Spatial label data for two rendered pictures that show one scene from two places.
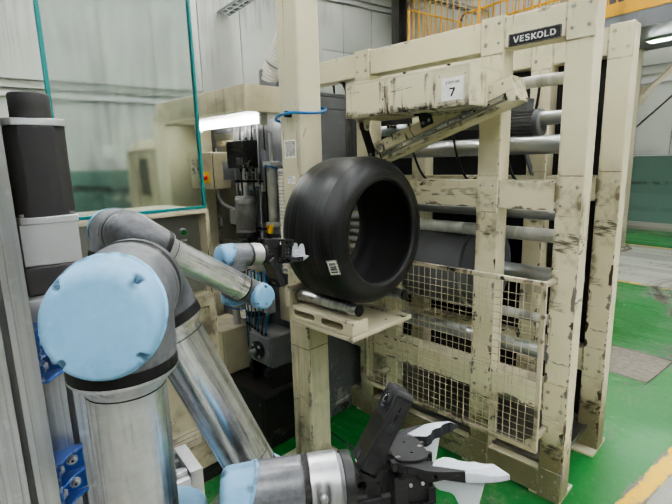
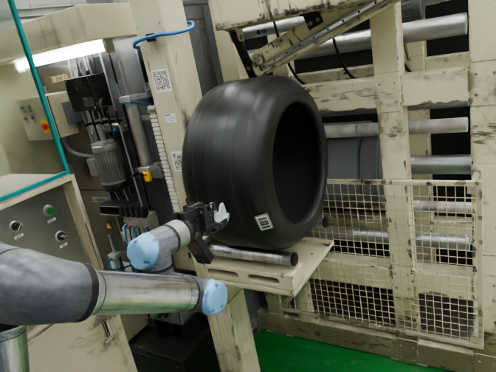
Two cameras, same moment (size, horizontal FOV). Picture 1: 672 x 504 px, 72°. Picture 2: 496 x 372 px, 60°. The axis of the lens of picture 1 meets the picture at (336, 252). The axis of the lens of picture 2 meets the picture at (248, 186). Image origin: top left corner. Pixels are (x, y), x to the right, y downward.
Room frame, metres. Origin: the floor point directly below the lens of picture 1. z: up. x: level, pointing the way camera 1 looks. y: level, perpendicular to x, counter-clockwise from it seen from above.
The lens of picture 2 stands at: (0.46, 0.26, 1.59)
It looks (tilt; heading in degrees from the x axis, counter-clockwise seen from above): 18 degrees down; 349
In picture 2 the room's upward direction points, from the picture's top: 11 degrees counter-clockwise
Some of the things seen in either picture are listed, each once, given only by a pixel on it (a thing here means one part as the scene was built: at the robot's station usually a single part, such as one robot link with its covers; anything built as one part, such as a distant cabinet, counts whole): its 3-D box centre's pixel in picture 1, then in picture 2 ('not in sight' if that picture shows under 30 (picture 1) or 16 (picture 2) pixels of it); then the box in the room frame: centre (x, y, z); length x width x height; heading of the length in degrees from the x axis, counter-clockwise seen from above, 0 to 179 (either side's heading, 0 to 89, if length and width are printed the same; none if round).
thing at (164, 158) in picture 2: (287, 221); (170, 166); (2.09, 0.22, 1.19); 0.05 x 0.04 x 0.48; 135
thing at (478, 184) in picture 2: (439, 341); (361, 257); (1.95, -0.45, 0.65); 0.90 x 0.02 x 0.70; 45
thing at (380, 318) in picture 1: (351, 317); (271, 260); (1.88, -0.06, 0.80); 0.37 x 0.36 x 0.02; 135
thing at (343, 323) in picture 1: (327, 317); (252, 270); (1.78, 0.04, 0.84); 0.36 x 0.09 x 0.06; 45
